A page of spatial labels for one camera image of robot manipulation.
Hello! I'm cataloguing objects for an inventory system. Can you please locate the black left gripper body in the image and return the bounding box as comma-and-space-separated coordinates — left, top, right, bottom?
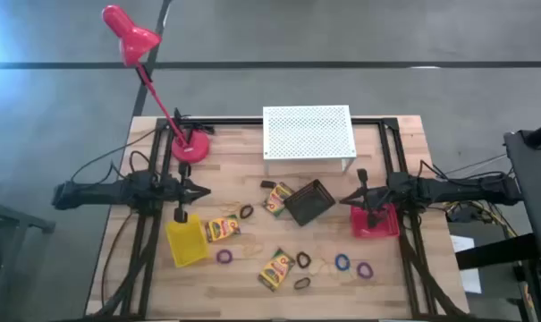
162, 163, 190, 224

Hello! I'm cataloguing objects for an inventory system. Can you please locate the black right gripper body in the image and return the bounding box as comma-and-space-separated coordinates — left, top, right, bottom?
357, 168, 393, 229

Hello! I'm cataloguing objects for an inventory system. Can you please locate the red plastic basket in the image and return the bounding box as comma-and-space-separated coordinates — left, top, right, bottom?
349, 201, 401, 239

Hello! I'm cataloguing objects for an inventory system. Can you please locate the yellow green crayon box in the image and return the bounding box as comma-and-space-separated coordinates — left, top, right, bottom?
262, 181, 295, 218
257, 248, 296, 292
204, 214, 242, 243

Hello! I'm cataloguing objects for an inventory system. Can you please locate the yellow plastic basket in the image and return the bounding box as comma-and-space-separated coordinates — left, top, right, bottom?
165, 213, 210, 268

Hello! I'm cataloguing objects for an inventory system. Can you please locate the black plastic basket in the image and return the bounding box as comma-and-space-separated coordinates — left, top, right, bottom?
282, 178, 337, 227

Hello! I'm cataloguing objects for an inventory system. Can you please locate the yellow cable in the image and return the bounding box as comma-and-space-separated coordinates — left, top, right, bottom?
310, 257, 339, 281
444, 199, 520, 238

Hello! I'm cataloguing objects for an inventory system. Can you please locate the red desk lamp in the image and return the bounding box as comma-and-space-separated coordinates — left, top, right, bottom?
101, 4, 212, 165

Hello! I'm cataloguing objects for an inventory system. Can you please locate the white perforated metal shelf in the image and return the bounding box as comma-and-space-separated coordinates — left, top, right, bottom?
262, 105, 358, 175

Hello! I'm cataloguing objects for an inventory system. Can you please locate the black power brick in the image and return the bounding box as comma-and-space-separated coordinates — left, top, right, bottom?
446, 206, 477, 224

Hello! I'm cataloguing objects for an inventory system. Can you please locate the white paper sheet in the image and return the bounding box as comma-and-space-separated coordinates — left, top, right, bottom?
450, 234, 483, 295

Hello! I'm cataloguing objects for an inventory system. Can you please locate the black flat crossbar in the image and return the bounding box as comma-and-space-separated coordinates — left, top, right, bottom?
455, 232, 541, 271

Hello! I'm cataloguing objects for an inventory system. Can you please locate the grey metal bench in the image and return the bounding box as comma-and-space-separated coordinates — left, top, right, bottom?
0, 195, 56, 322

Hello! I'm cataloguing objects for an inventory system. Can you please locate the black lamp power cord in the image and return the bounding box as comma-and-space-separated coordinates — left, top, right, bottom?
173, 106, 216, 136

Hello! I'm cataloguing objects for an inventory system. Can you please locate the long black arm cable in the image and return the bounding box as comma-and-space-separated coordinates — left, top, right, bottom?
70, 127, 159, 182

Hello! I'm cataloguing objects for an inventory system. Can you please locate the black aluminium table frame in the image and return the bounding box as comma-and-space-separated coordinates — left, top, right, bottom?
90, 115, 468, 321

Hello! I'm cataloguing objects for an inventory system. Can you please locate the brown cable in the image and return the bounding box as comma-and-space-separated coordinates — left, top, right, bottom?
100, 212, 135, 309

